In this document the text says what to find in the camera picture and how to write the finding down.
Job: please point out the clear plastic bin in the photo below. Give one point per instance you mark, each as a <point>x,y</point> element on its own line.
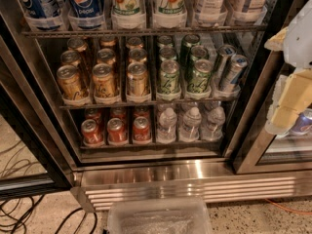
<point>185,215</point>

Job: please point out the red soda can front right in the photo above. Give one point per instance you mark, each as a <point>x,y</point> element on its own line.
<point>141,130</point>

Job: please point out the clear plastic water bottle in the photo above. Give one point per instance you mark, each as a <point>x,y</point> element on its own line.
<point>189,128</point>

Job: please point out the clear water bottle left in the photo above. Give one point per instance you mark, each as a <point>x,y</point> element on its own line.
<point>166,130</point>

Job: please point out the orange lacroix can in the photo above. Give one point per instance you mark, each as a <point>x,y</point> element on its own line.
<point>104,80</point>
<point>71,83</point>

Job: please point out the steel fridge base grille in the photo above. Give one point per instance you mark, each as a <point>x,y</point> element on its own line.
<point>97,190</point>

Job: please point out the red soda can front middle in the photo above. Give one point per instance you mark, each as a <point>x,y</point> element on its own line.
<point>117,134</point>

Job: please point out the red soda can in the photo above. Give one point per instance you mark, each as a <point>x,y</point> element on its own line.
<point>92,134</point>
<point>117,134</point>
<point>141,130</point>

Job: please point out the glass fridge door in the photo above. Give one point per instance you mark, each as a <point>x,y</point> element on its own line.
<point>252,149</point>
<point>25,115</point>

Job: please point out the green LaCroix can front left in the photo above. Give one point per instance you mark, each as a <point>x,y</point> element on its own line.
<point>168,77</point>

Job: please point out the orange LaCroix can front left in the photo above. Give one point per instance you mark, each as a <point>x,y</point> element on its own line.
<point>71,83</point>

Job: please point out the purple can behind glass door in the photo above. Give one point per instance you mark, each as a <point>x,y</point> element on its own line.
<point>303,124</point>

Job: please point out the tan LaCroix can front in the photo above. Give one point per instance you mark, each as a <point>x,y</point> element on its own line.
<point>138,81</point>

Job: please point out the orange LaCroix can front middle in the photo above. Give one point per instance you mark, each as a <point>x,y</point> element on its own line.
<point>104,80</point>

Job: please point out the green LaCroix can front right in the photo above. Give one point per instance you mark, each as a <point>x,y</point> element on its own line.
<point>199,76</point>

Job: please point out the silver blue slim can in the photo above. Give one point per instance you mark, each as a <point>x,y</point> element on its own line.
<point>233,73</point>
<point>224,54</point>

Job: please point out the green lacroix can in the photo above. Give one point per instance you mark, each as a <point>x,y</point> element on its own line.
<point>168,77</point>
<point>199,76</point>

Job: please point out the silver blue slim can rear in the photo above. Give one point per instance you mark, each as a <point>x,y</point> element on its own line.
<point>224,54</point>

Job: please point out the red soda can front left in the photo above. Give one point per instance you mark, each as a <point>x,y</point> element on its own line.
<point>92,134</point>

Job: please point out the glass fridge door right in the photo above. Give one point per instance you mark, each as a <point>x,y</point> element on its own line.
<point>252,149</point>

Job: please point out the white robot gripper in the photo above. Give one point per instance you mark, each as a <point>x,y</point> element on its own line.
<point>300,46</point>

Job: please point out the Pepsi bottle right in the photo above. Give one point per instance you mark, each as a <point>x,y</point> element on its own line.
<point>84,0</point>

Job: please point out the silver blue slim can front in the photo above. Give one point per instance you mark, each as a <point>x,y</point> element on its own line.
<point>233,73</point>

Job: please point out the glass fridge door left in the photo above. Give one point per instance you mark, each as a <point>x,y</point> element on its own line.
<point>25,115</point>

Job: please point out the clear water bottle right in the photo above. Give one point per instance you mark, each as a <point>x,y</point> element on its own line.
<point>211,128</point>

